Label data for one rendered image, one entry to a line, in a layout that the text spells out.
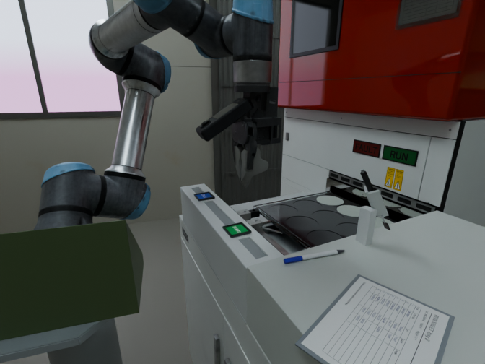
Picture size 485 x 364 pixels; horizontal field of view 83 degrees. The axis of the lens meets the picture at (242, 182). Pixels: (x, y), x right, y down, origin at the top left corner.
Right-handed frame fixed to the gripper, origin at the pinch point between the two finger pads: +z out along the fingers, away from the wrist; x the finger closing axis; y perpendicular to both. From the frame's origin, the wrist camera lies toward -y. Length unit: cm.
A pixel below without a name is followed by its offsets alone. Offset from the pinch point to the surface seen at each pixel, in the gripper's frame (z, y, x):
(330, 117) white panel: -9, 58, 37
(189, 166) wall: 55, 45, 220
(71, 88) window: -21, -49, 233
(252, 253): 14.9, -0.2, -5.5
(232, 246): 14.6, -3.3, -1.4
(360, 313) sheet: 13.7, 6.2, -29.0
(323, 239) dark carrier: 20.6, 25.5, 0.0
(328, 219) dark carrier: 20.6, 35.9, 9.3
